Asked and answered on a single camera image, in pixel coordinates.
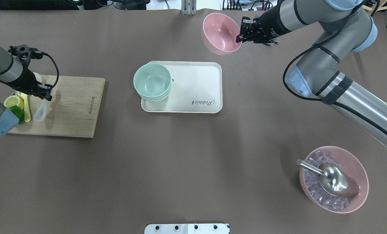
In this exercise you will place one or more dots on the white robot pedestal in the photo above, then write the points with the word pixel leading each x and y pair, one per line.
pixel 188 228

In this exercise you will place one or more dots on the green bowl stack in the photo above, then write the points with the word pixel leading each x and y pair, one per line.
pixel 153 82

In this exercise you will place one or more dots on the cream rabbit tray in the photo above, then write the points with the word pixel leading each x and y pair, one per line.
pixel 197 88

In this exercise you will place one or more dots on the wooden cutting board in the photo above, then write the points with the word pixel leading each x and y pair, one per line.
pixel 73 110

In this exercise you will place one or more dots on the pink bowl with ice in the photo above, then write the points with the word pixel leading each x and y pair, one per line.
pixel 346 163

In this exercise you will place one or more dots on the green lime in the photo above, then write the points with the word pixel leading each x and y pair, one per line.
pixel 18 112

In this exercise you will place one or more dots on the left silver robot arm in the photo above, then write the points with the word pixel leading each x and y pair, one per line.
pixel 15 74

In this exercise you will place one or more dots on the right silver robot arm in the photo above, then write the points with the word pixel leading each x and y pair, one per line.
pixel 346 28

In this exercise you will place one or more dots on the metal ice scoop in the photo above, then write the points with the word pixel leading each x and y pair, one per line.
pixel 331 179

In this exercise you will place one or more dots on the lemon half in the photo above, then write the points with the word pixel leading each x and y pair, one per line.
pixel 14 100

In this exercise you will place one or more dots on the yellow plastic spoon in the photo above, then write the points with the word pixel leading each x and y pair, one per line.
pixel 27 112

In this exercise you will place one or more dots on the aluminium frame post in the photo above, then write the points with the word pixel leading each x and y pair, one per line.
pixel 188 7

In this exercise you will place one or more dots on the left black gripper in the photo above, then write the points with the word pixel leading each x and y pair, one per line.
pixel 26 80

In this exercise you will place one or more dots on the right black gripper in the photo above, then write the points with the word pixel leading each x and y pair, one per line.
pixel 271 27

